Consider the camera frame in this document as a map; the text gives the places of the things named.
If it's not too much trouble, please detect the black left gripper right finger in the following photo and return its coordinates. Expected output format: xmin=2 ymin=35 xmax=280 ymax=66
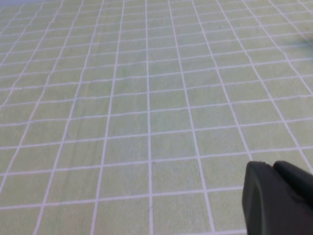
xmin=272 ymin=160 xmax=313 ymax=207

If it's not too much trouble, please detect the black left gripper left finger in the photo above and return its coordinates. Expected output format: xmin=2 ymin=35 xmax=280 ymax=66
xmin=241 ymin=160 xmax=313 ymax=235

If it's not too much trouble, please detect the green white-grid tablecloth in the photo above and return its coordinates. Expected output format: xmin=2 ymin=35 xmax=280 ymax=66
xmin=0 ymin=0 xmax=313 ymax=235

